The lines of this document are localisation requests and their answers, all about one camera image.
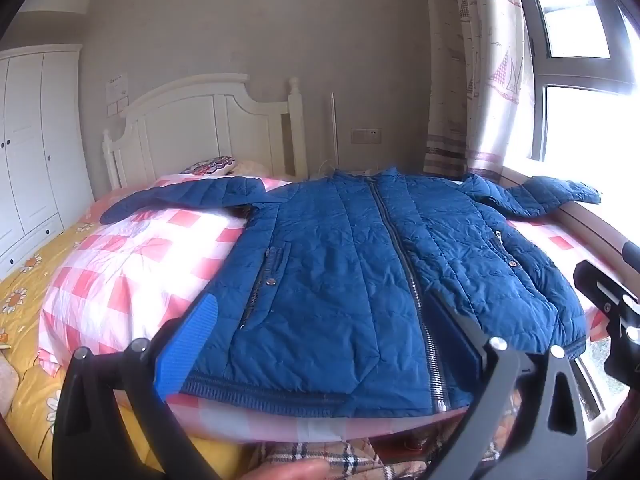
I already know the window sill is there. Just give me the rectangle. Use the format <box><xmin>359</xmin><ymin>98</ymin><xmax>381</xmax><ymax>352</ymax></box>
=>
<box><xmin>501</xmin><ymin>166</ymin><xmax>640</xmax><ymax>281</ymax></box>

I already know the beige printed pillow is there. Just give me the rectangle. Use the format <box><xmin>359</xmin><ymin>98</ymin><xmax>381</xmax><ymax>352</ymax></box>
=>
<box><xmin>232</xmin><ymin>160</ymin><xmax>273</xmax><ymax>178</ymax></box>

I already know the yellow floral bed sheet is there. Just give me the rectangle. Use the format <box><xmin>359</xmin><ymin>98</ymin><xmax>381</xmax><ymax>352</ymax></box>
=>
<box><xmin>0</xmin><ymin>205</ymin><xmax>251</xmax><ymax>480</ymax></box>

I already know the person's left hand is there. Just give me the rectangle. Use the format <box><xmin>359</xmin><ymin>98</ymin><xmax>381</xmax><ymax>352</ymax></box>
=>
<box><xmin>235</xmin><ymin>460</ymin><xmax>332</xmax><ymax>480</ymax></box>

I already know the pink white checked sheet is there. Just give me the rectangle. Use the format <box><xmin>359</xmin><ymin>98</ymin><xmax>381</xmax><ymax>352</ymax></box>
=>
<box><xmin>39</xmin><ymin>174</ymin><xmax>608</xmax><ymax>443</ymax></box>

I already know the plaid cloth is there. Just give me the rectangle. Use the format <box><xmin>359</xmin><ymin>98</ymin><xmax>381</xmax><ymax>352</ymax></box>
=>
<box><xmin>250</xmin><ymin>430</ymin><xmax>501</xmax><ymax>480</ymax></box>

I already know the blue quilted jacket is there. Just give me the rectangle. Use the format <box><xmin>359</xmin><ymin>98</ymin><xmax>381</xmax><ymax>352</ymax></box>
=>
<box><xmin>100</xmin><ymin>167</ymin><xmax>603</xmax><ymax>418</ymax></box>

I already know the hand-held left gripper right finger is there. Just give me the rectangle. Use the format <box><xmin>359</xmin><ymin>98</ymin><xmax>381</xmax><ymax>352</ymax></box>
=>
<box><xmin>425</xmin><ymin>290</ymin><xmax>588</xmax><ymax>480</ymax></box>

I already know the white wardrobe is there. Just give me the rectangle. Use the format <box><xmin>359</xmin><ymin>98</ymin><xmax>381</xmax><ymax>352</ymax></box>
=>
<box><xmin>0</xmin><ymin>44</ymin><xmax>96</xmax><ymax>281</ymax></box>

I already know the floral printed pillow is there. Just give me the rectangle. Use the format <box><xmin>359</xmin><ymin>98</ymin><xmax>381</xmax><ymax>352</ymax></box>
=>
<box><xmin>181</xmin><ymin>156</ymin><xmax>236</xmax><ymax>177</ymax></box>

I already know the beige striped curtain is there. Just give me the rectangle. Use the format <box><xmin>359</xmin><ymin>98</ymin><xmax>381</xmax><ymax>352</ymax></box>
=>
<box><xmin>450</xmin><ymin>0</ymin><xmax>532</xmax><ymax>181</ymax></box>

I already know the window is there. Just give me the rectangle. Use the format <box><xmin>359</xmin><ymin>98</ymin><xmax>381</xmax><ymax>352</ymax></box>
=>
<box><xmin>515</xmin><ymin>0</ymin><xmax>640</xmax><ymax>211</ymax></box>

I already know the grey boat print curtain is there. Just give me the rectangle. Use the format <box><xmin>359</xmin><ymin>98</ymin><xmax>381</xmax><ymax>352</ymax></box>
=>
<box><xmin>422</xmin><ymin>0</ymin><xmax>473</xmax><ymax>178</ymax></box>

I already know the white bed headboard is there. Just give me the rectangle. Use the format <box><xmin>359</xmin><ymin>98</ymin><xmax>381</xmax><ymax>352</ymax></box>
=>
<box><xmin>102</xmin><ymin>74</ymin><xmax>308</xmax><ymax>191</ymax></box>

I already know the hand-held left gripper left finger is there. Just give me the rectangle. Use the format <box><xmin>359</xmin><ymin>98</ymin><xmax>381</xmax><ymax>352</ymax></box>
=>
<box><xmin>52</xmin><ymin>294</ymin><xmax>221</xmax><ymax>480</ymax></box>

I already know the paper note on wall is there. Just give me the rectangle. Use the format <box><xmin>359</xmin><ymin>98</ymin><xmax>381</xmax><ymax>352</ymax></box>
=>
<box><xmin>106</xmin><ymin>73</ymin><xmax>130</xmax><ymax>103</ymax></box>

